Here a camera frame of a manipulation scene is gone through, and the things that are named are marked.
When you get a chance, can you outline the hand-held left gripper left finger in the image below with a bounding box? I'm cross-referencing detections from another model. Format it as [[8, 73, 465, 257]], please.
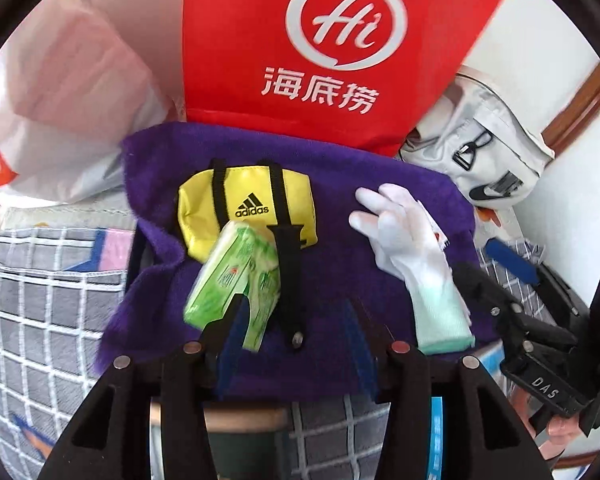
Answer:
[[37, 292, 253, 480]]

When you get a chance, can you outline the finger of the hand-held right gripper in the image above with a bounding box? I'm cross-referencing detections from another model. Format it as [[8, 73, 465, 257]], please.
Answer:
[[454, 260, 536, 358], [484, 238, 583, 317]]

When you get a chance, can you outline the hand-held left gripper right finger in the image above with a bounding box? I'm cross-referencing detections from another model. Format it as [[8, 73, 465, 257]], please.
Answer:
[[345, 300, 553, 480]]

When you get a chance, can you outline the green tissue packet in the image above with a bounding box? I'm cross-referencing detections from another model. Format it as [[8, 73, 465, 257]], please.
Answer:
[[182, 222, 281, 353]]

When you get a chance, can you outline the pair of white gloves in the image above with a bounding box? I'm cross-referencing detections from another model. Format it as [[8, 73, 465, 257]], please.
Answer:
[[348, 183, 476, 353]]

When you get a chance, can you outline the yellow mini duffel bag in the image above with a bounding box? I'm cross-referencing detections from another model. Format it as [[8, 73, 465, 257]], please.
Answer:
[[176, 159, 318, 353]]

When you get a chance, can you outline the person's right hand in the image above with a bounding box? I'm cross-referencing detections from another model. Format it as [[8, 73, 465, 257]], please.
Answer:
[[530, 407, 588, 461]]

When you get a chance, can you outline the purple towel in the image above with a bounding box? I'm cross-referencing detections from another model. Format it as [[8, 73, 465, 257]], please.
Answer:
[[95, 122, 501, 401]]

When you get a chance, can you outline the dark green box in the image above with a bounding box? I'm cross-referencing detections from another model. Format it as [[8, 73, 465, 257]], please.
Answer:
[[202, 406, 293, 480]]

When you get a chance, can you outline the grey waist bag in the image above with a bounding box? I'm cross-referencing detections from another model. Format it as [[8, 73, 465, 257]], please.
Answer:
[[399, 72, 556, 206]]

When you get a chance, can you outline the grey checked cloth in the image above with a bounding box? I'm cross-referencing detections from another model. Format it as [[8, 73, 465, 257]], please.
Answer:
[[0, 205, 581, 480]]

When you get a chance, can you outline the red paper bag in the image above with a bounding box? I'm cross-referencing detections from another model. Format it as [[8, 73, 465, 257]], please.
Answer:
[[182, 0, 510, 158]]

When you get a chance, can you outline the white plastic shopping bag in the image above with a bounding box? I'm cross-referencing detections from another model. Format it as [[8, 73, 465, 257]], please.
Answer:
[[0, 0, 181, 206]]

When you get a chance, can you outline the wooden door frame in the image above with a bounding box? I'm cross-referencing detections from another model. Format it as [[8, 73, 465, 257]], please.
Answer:
[[540, 62, 600, 151]]

